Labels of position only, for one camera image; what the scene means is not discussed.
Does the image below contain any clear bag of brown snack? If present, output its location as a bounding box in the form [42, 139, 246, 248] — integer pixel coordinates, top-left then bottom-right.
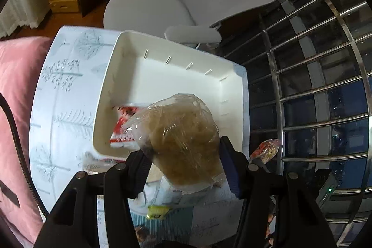
[122, 93, 230, 193]

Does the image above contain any pink blanket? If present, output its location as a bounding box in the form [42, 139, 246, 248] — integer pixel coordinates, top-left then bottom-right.
[0, 36, 54, 245]

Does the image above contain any brown snack packet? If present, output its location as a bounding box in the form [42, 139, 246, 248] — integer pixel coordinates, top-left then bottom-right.
[134, 226, 157, 245]

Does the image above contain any pale blue snack packet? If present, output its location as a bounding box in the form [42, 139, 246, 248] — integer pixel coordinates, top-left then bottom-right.
[144, 175, 198, 208]

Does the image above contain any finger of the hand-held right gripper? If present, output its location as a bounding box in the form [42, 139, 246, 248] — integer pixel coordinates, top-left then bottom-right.
[252, 157, 272, 174]

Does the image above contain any red white snack packet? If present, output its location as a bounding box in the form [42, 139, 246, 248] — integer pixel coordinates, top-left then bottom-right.
[110, 106, 146, 148]

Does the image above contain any white plastic bin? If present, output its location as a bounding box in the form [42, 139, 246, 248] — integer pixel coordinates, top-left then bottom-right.
[92, 30, 245, 163]

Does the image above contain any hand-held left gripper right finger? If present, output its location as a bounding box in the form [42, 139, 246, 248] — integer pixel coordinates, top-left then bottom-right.
[219, 136, 339, 248]

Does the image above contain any clear flat snack packet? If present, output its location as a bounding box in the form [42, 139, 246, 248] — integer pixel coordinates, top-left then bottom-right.
[83, 152, 128, 176]

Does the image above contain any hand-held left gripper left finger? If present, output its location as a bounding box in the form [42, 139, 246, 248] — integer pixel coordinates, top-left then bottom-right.
[35, 149, 153, 248]

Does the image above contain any white lace cloth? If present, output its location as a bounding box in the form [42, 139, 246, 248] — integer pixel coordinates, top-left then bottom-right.
[0, 0, 53, 38]

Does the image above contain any yellow green snack packet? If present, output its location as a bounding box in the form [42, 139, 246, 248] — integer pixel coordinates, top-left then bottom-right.
[147, 205, 172, 221]

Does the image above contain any orange red snack packet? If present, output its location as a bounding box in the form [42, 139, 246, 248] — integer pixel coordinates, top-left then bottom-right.
[249, 139, 283, 164]

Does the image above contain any black cable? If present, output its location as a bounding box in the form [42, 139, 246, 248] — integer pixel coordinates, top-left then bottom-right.
[0, 93, 50, 218]

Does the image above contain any tree print tablecloth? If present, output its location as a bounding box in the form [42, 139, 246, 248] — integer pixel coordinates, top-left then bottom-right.
[28, 26, 250, 248]

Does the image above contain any metal window grille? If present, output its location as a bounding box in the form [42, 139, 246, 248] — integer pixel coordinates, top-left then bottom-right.
[250, 0, 372, 237]

